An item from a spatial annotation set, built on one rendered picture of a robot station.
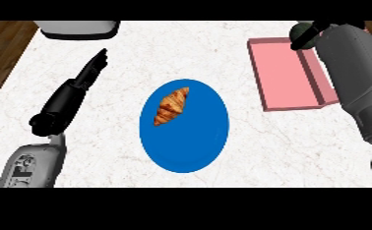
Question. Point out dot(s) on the blue oval plate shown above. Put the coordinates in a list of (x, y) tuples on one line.
[(190, 142)]

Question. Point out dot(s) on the pink cardboard box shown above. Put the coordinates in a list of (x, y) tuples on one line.
[(284, 76)]

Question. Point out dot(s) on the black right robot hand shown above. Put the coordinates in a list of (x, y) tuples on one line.
[(311, 37)]

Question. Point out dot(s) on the dark green squash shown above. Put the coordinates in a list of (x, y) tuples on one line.
[(299, 30)]

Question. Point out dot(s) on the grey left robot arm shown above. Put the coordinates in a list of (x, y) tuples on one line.
[(29, 165)]

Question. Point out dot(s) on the brown croissant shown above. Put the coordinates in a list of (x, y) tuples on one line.
[(172, 106)]

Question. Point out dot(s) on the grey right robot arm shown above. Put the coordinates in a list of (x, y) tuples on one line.
[(349, 63)]

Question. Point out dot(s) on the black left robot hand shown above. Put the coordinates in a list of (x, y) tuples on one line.
[(63, 106)]

